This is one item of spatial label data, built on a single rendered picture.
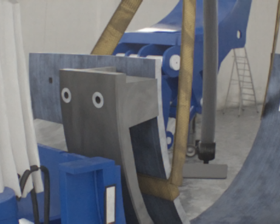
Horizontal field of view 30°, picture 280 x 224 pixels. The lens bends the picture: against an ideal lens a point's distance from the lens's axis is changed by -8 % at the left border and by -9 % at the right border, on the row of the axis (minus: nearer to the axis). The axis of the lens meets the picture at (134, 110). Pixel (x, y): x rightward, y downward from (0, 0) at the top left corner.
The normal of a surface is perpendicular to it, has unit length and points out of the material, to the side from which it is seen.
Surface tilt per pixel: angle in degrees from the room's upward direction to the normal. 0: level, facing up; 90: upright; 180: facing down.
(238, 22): 90
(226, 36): 90
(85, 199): 90
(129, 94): 90
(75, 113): 99
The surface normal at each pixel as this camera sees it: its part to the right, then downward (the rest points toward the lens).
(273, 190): -0.37, -0.76
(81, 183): 0.74, 0.11
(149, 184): -0.63, 0.50
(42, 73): -0.69, 0.16
